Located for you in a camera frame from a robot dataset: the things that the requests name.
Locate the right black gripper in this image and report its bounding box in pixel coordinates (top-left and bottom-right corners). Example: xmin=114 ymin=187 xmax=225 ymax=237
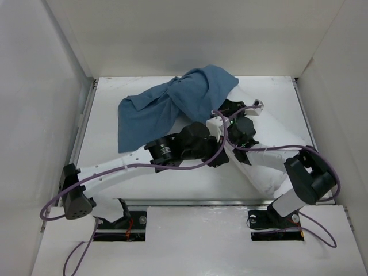
xmin=217 ymin=94 xmax=248 ymax=144

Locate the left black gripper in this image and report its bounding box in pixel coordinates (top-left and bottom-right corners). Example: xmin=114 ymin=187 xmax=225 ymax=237
xmin=182 ymin=132 xmax=229 ymax=168

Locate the blue pillowcase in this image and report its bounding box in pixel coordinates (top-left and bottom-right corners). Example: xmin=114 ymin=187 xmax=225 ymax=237
xmin=118 ymin=65 xmax=239 ymax=153

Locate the white pillow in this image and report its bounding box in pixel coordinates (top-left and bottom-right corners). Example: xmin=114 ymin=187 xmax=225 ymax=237
xmin=225 ymin=85 xmax=306 ymax=200

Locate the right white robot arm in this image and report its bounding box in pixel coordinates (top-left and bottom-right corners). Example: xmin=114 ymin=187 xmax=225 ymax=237
xmin=219 ymin=99 xmax=341 ymax=229

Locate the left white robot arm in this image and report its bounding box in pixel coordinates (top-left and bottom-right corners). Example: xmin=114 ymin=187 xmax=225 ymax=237
xmin=60 ymin=117 xmax=229 ymax=228

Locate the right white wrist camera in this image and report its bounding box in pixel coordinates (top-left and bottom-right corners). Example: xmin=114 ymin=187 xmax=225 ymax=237
xmin=244 ymin=99 xmax=264 ymax=116

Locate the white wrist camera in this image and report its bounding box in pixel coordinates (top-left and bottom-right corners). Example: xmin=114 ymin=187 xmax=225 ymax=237
xmin=205 ymin=116 xmax=230 ymax=142
xmin=244 ymin=99 xmax=264 ymax=116

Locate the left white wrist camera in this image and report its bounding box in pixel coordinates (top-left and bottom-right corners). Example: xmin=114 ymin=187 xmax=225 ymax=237
xmin=205 ymin=116 xmax=230 ymax=142

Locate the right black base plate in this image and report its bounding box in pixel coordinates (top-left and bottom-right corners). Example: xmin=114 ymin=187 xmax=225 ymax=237
xmin=246 ymin=210 xmax=304 ymax=242

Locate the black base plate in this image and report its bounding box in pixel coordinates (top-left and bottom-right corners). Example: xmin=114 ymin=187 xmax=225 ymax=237
xmin=93 ymin=209 xmax=147 ymax=242
xmin=246 ymin=210 xmax=304 ymax=242

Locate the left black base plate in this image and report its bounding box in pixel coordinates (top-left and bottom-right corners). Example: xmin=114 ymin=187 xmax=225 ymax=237
xmin=93 ymin=209 xmax=147 ymax=242

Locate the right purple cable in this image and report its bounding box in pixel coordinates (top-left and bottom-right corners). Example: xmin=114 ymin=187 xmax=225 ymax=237
xmin=211 ymin=105 xmax=338 ymax=249

